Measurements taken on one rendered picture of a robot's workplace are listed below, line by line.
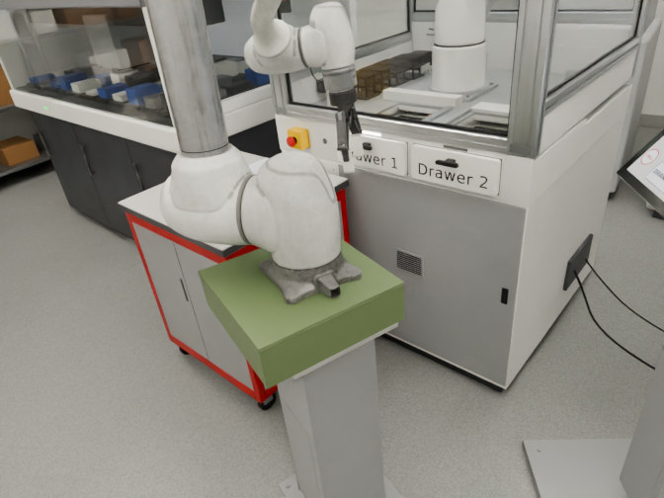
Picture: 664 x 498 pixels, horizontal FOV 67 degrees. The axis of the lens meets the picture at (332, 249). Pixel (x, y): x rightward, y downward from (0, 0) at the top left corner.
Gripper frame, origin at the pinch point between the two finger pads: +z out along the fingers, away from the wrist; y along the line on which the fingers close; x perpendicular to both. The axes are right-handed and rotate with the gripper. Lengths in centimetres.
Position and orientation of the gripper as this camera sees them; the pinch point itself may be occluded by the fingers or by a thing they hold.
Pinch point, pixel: (354, 160)
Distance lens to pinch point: 146.6
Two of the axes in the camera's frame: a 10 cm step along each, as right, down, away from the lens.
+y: 2.4, -4.8, 8.4
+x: -9.5, 0.5, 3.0
